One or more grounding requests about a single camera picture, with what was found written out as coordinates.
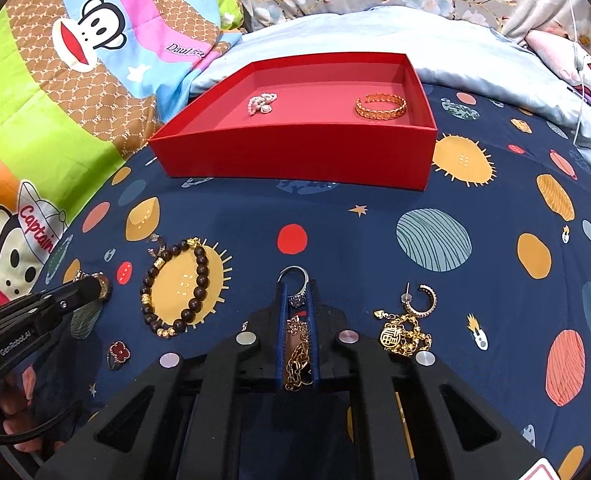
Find white cable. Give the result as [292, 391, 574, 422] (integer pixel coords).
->
[562, 0, 590, 147]

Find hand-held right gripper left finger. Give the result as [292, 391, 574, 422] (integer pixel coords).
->
[36, 281, 290, 480]

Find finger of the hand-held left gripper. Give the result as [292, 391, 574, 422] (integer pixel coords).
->
[0, 276, 104, 332]
[0, 310, 69, 392]

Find silver gemstone ring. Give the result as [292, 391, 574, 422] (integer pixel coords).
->
[277, 265, 310, 309]

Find gold bangle bracelet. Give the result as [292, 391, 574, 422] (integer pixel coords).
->
[355, 92, 407, 121]

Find pink cartoon pillow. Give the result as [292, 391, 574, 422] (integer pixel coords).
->
[524, 28, 591, 112]

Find red clover ring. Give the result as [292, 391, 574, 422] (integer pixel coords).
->
[106, 341, 132, 371]

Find pink pearl jewelry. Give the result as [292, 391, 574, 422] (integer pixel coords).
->
[246, 92, 278, 116]

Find gold hoop earring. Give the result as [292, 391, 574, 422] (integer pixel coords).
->
[400, 282, 439, 319]

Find gold band ring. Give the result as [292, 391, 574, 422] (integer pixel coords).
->
[94, 273, 113, 304]

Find person's left hand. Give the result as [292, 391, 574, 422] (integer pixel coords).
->
[0, 372, 64, 457]

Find light blue quilt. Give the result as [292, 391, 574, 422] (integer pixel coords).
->
[188, 6, 591, 197]

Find gold chain necklace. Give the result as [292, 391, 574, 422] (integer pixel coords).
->
[282, 311, 317, 392]

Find cartoon monkey quilt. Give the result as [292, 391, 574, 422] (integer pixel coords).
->
[0, 0, 247, 312]

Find red jewelry box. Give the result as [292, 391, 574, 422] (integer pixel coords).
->
[148, 51, 438, 192]

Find gold charm bracelet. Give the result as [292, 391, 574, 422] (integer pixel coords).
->
[373, 308, 434, 361]

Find dark wooden bead bracelet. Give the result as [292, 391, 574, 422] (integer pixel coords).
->
[140, 238, 211, 339]

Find navy planet print bedsheet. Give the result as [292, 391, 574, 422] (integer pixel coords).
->
[23, 81, 591, 480]

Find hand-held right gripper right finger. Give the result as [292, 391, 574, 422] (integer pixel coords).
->
[307, 281, 549, 480]

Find white red card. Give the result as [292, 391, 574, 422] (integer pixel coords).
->
[512, 457, 562, 480]

